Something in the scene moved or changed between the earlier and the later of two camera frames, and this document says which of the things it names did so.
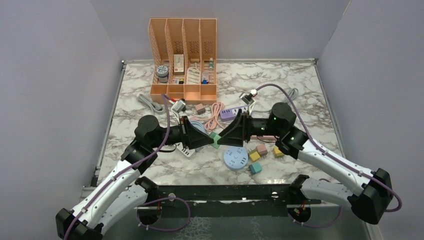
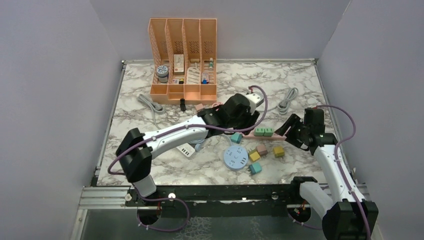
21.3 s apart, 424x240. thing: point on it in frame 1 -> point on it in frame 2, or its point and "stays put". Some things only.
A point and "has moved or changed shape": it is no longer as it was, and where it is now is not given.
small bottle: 211,64 stays put
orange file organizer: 184,52 stays put
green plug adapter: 215,137 has moved or changed shape
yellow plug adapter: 277,152 stays put
